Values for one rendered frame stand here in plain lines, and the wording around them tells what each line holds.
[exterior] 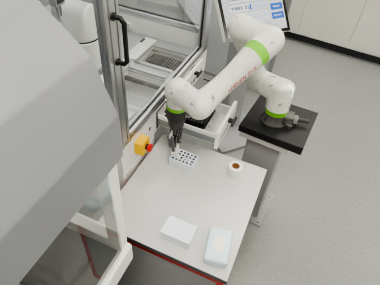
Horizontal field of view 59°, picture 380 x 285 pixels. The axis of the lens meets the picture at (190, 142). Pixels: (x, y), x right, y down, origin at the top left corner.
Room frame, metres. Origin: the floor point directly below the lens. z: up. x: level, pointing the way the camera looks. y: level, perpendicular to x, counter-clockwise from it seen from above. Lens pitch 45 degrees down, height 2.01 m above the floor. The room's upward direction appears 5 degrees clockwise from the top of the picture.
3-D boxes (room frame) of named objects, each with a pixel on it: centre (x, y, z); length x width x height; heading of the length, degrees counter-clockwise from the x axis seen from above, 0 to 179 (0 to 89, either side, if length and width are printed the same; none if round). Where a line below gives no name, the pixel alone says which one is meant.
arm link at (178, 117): (1.13, 0.07, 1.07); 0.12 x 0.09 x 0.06; 69
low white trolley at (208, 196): (0.93, -0.02, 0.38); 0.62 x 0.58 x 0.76; 160
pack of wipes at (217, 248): (0.67, -0.15, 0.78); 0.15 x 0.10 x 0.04; 170
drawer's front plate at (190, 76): (1.72, 0.02, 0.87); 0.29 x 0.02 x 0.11; 160
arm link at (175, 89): (1.13, 0.06, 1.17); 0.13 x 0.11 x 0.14; 47
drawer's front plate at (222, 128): (1.31, -0.18, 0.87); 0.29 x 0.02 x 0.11; 160
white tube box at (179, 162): (1.13, 0.02, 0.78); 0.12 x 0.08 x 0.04; 69
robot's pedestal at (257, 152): (1.47, -0.46, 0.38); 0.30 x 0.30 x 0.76; 65
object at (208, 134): (1.38, 0.02, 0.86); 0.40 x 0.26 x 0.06; 70
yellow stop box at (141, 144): (1.10, 0.22, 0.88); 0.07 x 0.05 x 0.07; 160
